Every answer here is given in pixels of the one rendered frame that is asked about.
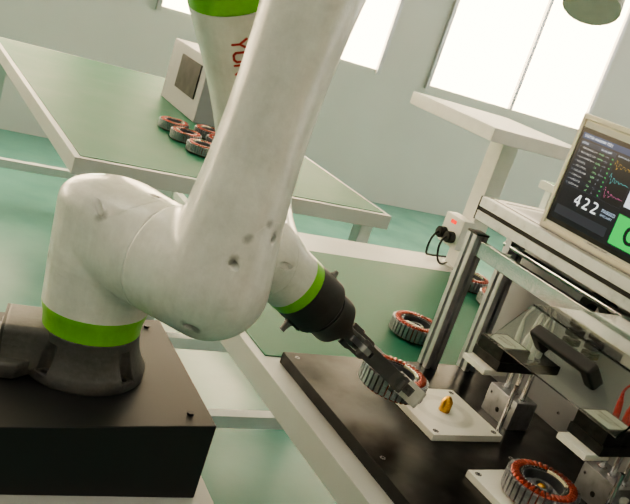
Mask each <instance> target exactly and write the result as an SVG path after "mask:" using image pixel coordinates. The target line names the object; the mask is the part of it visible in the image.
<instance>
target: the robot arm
mask: <svg viewBox="0 0 630 504"><path fill-rule="evenodd" d="M366 1H367V0H187V3H188V7H189V11H190V15H191V19H192V23H193V27H194V31H195V34H196V38H197V41H198V45H199V49H200V53H201V57H202V61H203V65H204V69H205V74H206V78H207V83H208V88H209V93H210V99H211V105H212V111H213V118H214V125H215V136H214V139H213V141H212V144H211V146H210V149H209V151H208V153H207V156H206V158H205V161H204V163H203V165H202V168H201V170H200V172H199V175H198V177H197V179H196V181H195V184H194V186H193V188H192V190H191V192H190V195H189V197H188V199H187V201H186V203H185V205H182V204H180V203H178V202H176V201H174V200H172V199H171V198H169V197H167V196H166V195H164V194H162V193H161V192H159V191H158V190H156V189H154V188H153V187H151V186H149V185H147V184H144V183H142V182H140V181H137V180H134V179H131V178H128V177H124V176H120V175H114V174H104V173H89V174H81V175H77V176H74V177H72V178H70V179H68V180H67V181H66V182H65V183H64V184H63V185H62V186H61V188H60V190H59V192H58V196H57V202H56V208H55V213H54V219H53V225H52V231H51V237H50V244H49V250H48V256H47V262H46V270H45V276H44V282H43V289H42V295H41V303H42V307H35V306H27V305H20V304H12V303H8V304H7V307H6V311H5V314H4V316H3V317H2V318H1V319H2V321H0V378H7V379H15V378H18V377H21V376H24V375H28V374H29V375H30V376H31V377H32V378H33V379H34V380H36V381H37V382H39V383H40V384H42V385H44V386H46V387H48V388H51V389H53V390H56V391H59V392H63V393H67V394H72V395H78V396H88V397H104V396H112V395H117V394H121V393H125V392H127V391H130V390H131V389H133V388H135V387H136V386H137V385H138V384H139V383H140V382H141V380H142V378H143V374H144V370H145V362H144V359H143V357H142V355H141V351H140V332H141V328H142V326H143V323H144V321H145V320H146V318H147V315H150V316H151V317H153V318H155V319H157V320H159V321H161V322H162V323H164V324H166V325H168V326H170V327H171V328H173V329H175V330H177V331H179V332H181V333H182V334H184V335H186V336H188V337H191V338H194V339H197V340H202V341H221V340H226V339H229V338H232V337H235V336H237V335H239V334H241V333H242V332H244V331H246V330H247V329H248V328H249V327H251V326H252V325H253V324H254V323H255V322H256V321H257V319H258V318H259V317H260V315H261V314H262V312H263V310H264V308H265V306H266V304H267V302H268V303H269V304H270V305H271V306H272V307H273V308H274V309H276V310H277V311H278V312H279V313H280V314H281V316H283V317H284V318H285V320H284V323H283V324H282V325H281V326H280V327H279V328H280V329H281V330H282V331H283V332H284V331H285V330H286V329H287V328H288V327H291V326H293V327H294V328H296V329H295V330H298V331H299V330H300V331H301V332H305V333H311V334H313V335H314V336H315V337H316V338H317V339H318V340H320V341H323V342H331V341H335V340H337V339H339V340H338V342H339V343H340V344H341V345H342V346H343V347H344V348H346V349H349V350H350V351H351V352H352V353H353V354H354V355H355V356H356V357H357V358H358V359H363V360H364V361H365V362H366V363H367V364H368V365H369V366H371V367H372V368H373V369H374V370H375V371H376V372H377V373H378V374H379V375H380V376H381V377H382V378H383V379H384V380H385V381H386V382H387V383H389V386H390V387H389V388H388V390H389V391H390V392H392V391H393V390H394V391H395V392H396V393H397V394H398V395H399V396H400V397H401V398H403V399H404V400H405V401H406V402H407V403H408V404H409V405H410V406H411V407H412V408H415V407H416V406H417V405H418V404H419V403H420V401H421V400H422V399H423V398H424V397H425V396H426V393H425V392H424V391H423V390H422V389H420V388H419V387H418V386H417V385H416V384H415V383H414V382H413V381H412V380H411V379H410V378H409V377H408V376H407V375H406V374H405V373H404V372H403V371H401V372H400V371H399V370H398V369H397V368H396V367H395V366H394V365H393V364H391V363H390V362H389V361H388V360H387V359H386V358H385V357H384V356H383V355H382V354H384V355H385V353H383V352H382V351H381V350H380V349H379V348H378V347H377V346H376V345H375V344H374V342H373V341H372V340H371V339H370V338H369V337H368V336H367V335H366V334H365V331H364V330H363V329H362V328H361V327H360V326H359V325H358V324H357V323H356V322H355V323H354V320H355V316H356V310H355V306H354V304H353V303H352V301H351V300H350V299H348V298H347V297H346V296H345V289H344V287H343V285H342V284H341V283H340V282H339V281H338V280H337V279H336V278H337V277H336V276H337V275H338V273H339V272H338V271H337V270H335V271H334V272H333V273H332V272H331V273H330V272H329V271H328V270H327V269H326V268H325V267H324V266H323V265H322V264H321V263H320V262H319V261H318V260H317V259H316V258H315V257H314V256H313V255H312V254H311V253H310V251H309V250H308V249H307V248H306V246H305V245H304V244H303V242H302V240H301V239H300V237H299V235H298V232H297V229H296V226H295V222H294V218H293V213H292V196H293V192H294V189H295V185H296V182H297V179H298V175H299V172H300V169H301V166H302V162H303V159H304V156H305V153H306V150H307V147H308V144H309V141H310V138H311V135H312V132H313V129H314V127H315V124H316V121H317V118H318V115H319V112H320V110H321V107H322V104H323V102H324V99H325V96H326V94H327V91H328V89H329V86H330V83H331V81H332V78H333V76H334V73H335V71H336V69H337V66H338V64H339V61H340V59H341V56H342V54H343V52H344V49H345V47H346V45H347V42H348V40H349V38H350V36H351V33H352V31H353V29H354V27H355V24H356V22H357V20H358V18H359V16H360V14H361V11H362V9H363V7H364V5H365V3H366Z"/></svg>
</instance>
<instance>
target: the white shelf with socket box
mask: <svg viewBox="0 0 630 504"><path fill-rule="evenodd" d="M410 103H411V104H413V105H415V106H417V107H419V108H421V109H423V110H425V111H427V112H430V113H432V114H434V115H436V116H438V117H440V118H442V119H444V120H446V121H449V122H451V123H453V124H455V125H457V126H459V127H461V128H463V129H465V130H468V131H470V132H472V133H474V134H476V135H478V136H480V137H482V138H484V139H487V140H489V141H490V144H489V147H488V149H487V152H486V154H485V157H484V160H483V162H482V165H481V167H480V170H479V173H478V175H477V178H476V180H475V183H474V186H473V188H472V191H471V193H470V196H469V199H468V201H467V204H466V206H465V209H464V212H463V214H462V215H461V214H459V213H456V212H451V211H448V212H447V214H446V217H445V220H444V222H443V225H442V226H438V227H437V228H436V231H435V233H434V234H433V235H432V236H431V237H430V239H429V241H428V243H427V246H426V250H425V254H426V255H430V256H436V259H437V262H438V263H439V264H441V265H443V266H444V267H446V268H448V269H449V270H452V269H453V268H454V265H455V262H456V260H457V257H458V255H459V252H460V250H461V247H462V244H463V242H464V239H465V237H466V234H467V232H468V228H471V229H477V230H481V231H482V232H484V233H486V231H487V228H488V226H486V225H484V224H483V223H481V222H480V221H478V220H476V219H474V218H473V217H474V214H475V212H476V209H477V206H478V204H479V201H480V199H481V196H486V197H491V198H495V199H499V198H500V195H501V193H502V190H503V188H504V185H505V183H506V180H507V178H508V175H509V173H510V170H511V167H512V165H513V162H514V160H515V157H516V155H517V152H518V150H519V149H521V150H525V151H529V152H532V153H536V154H540V155H544V156H547V157H551V158H555V159H559V160H563V161H565V160H566V158H567V155H568V153H569V151H570V148H571V146H572V145H569V144H567V143H565V142H562V141H560V140H558V139H555V138H553V137H551V136H548V135H546V134H544V133H541V132H539V131H537V130H534V129H532V128H530V127H527V126H525V125H522V124H520V123H518V122H515V121H513V120H511V119H508V118H506V117H502V116H499V115H495V114H492V113H488V112H485V111H482V110H478V109H475V108H471V107H468V106H464V105H461V104H457V103H454V102H450V101H447V100H443V99H440V98H436V97H433V96H430V95H426V94H423V93H419V92H416V91H414V92H413V95H412V98H411V101H410ZM435 235H436V236H437V237H438V239H439V240H440V242H439V244H438V247H437V253H436V254H431V253H427V251H428V247H429V244H430V242H431V240H432V238H433V237H434V236H435ZM442 242H443V243H445V244H446V245H448V246H449V247H450V248H449V251H448V253H447V256H444V255H439V248H440V245H441V243H442ZM439 257H444V258H446V259H442V261H441V262H440V261H439Z"/></svg>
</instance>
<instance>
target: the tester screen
mask: <svg viewBox="0 0 630 504"><path fill-rule="evenodd" d="M576 192H578V193H580V194H582V195H584V196H586V197H588V198H590V199H592V200H594V201H597V202H599V203H601V204H602V205H601V207H600V209H599V212H598V214H597V216H596V217H594V216H592V215H590V214H588V213H586V212H584V211H582V210H580V209H578V208H576V207H574V206H572V205H571V204H572V201H573V199H574V196H575V194H576ZM629 192H630V149H627V148H625V147H622V146H620V145H617V144H615V143H612V142H610V141H607V140H605V139H602V138H600V137H597V136H595V135H592V134H590V133H587V132H584V134H583V136H582V139H581V141H580V144H579V146H578V148H577V151H576V153H575V156H574V158H573V160H572V163H571V165H570V168H569V170H568V173H567V175H566V177H565V180H564V182H563V185H562V187H561V189H560V192H559V194H558V197H557V199H556V201H555V204H554V206H553V209H552V211H551V213H550V216H552V217H554V218H556V219H558V220H560V221H561V222H563V223H565V224H567V225H569V226H571V227H573V228H574V229H576V230H578V231H580V232H582V233H584V234H586V235H587V236H589V237H591V238H593V239H595V240H597V241H598V242H600V243H602V244H604V245H606V246H608V247H610V248H611V249H613V250H615V251H617V252H619V253H621V254H623V255H624V256H626V257H628V258H630V254H628V253H626V252H624V251H622V250H621V249H619V248H617V247H615V246H613V245H611V244H609V243H607V241H608V239H609V236H610V234H611V232H612V230H613V227H614V225H615V223H616V220H617V218H618V216H619V214H622V215H624V216H626V217H628V218H630V210H629V209H627V208H625V207H623V206H624V204H625V201H626V199H627V197H628V194H629ZM557 203H559V204H561V205H563V206H565V207H567V208H569V209H571V210H573V211H575V212H577V213H578V214H580V215H582V216H584V217H586V218H588V219H590V220H592V221H594V222H596V223H598V224H600V225H602V226H604V227H606V228H607V230H606V232H605V235H604V237H601V236H600V235H598V234H596V233H594V232H592V231H590V230H588V229H586V228H585V227H583V226H581V225H579V224H577V223H575V222H573V221H571V220H569V219H568V218H566V217H564V216H562V215H560V214H558V213H556V212H554V210H555V207H556V205H557Z"/></svg>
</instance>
